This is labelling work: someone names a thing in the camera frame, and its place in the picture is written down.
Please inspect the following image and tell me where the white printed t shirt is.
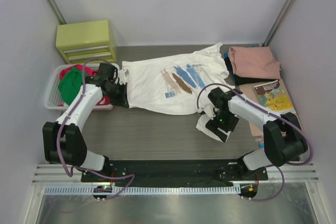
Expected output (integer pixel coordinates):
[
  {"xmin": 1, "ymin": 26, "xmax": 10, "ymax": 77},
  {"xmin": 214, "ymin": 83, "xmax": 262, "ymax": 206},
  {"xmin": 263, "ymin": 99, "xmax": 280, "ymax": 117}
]
[{"xmin": 121, "ymin": 41, "xmax": 232, "ymax": 142}]

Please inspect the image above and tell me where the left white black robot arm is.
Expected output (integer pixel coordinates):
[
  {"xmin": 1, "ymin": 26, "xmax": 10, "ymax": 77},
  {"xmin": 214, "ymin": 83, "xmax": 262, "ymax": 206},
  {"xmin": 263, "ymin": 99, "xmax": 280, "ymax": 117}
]
[{"xmin": 43, "ymin": 61, "xmax": 129, "ymax": 179}]

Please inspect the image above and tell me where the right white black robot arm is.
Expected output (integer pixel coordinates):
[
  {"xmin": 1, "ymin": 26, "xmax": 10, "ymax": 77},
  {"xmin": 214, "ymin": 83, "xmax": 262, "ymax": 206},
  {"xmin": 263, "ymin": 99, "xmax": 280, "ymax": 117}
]
[{"xmin": 202, "ymin": 88, "xmax": 308, "ymax": 178}]

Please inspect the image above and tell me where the red t shirt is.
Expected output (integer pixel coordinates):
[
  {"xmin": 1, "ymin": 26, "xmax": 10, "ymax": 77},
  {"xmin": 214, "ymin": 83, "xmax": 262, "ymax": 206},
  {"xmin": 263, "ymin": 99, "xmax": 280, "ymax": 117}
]
[{"xmin": 59, "ymin": 63, "xmax": 111, "ymax": 106}]

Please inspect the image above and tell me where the brown cardboard sheet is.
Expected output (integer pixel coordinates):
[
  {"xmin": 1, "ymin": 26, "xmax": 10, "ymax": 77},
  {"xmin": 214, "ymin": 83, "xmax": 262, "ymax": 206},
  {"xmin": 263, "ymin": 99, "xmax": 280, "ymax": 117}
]
[{"xmin": 240, "ymin": 78, "xmax": 302, "ymax": 137}]

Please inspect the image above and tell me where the green t shirt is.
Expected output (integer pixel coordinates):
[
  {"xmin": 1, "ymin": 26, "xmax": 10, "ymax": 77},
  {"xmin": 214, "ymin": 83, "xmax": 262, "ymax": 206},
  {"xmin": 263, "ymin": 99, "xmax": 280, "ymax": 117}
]
[{"xmin": 57, "ymin": 67, "xmax": 87, "ymax": 106}]

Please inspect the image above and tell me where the black folded t shirt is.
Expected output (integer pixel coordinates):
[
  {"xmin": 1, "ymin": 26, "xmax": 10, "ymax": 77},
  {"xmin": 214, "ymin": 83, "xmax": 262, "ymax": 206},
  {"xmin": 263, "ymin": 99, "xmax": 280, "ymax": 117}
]
[{"xmin": 224, "ymin": 52, "xmax": 275, "ymax": 86}]

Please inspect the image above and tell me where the yellow-green drawer box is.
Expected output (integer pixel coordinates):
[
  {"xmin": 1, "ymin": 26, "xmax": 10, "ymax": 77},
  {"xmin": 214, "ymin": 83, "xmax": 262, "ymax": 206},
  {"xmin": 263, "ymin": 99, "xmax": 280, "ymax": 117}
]
[{"xmin": 56, "ymin": 19, "xmax": 117, "ymax": 64}]

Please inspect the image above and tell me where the yellow picture book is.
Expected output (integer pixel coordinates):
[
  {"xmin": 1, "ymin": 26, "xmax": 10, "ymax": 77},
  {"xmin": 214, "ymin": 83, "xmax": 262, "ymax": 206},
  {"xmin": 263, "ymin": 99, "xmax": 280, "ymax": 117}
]
[{"xmin": 254, "ymin": 80, "xmax": 295, "ymax": 112}]

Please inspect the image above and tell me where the white plastic basket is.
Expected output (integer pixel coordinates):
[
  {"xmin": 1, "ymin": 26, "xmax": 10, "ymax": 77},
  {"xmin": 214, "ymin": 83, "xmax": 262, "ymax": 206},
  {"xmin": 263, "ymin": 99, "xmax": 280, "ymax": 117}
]
[{"xmin": 44, "ymin": 63, "xmax": 113, "ymax": 111}]

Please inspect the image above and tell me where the pink folded t shirt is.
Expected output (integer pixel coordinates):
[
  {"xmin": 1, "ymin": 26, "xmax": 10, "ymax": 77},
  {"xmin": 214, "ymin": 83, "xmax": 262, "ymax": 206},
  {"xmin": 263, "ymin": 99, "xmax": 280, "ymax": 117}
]
[{"xmin": 228, "ymin": 47, "xmax": 280, "ymax": 79}]

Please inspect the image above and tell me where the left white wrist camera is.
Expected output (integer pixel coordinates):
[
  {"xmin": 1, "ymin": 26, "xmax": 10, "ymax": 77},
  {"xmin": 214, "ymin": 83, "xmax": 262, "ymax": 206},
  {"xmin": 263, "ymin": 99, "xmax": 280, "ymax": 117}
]
[{"xmin": 117, "ymin": 69, "xmax": 129, "ymax": 85}]

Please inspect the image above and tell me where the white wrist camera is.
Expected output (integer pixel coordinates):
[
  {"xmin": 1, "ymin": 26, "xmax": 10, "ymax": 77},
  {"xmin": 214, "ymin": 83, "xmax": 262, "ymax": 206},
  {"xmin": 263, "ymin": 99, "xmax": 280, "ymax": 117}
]
[
  {"xmin": 117, "ymin": 69, "xmax": 129, "ymax": 85},
  {"xmin": 198, "ymin": 103, "xmax": 215, "ymax": 120}
]

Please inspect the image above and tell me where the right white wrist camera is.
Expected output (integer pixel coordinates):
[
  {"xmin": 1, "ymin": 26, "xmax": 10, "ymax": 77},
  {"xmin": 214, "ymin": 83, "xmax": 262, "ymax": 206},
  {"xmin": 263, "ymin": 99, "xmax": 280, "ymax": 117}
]
[{"xmin": 198, "ymin": 103, "xmax": 215, "ymax": 120}]

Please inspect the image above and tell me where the white slotted cable duct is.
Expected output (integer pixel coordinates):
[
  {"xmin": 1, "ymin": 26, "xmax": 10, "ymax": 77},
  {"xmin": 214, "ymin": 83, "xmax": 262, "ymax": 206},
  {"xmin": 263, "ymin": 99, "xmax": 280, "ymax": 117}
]
[{"xmin": 44, "ymin": 185, "xmax": 242, "ymax": 196}]

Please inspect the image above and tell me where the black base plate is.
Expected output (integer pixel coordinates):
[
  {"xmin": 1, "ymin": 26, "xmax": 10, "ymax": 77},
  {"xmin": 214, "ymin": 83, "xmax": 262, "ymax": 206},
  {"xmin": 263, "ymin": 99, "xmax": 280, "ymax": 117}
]
[{"xmin": 80, "ymin": 158, "xmax": 271, "ymax": 186}]

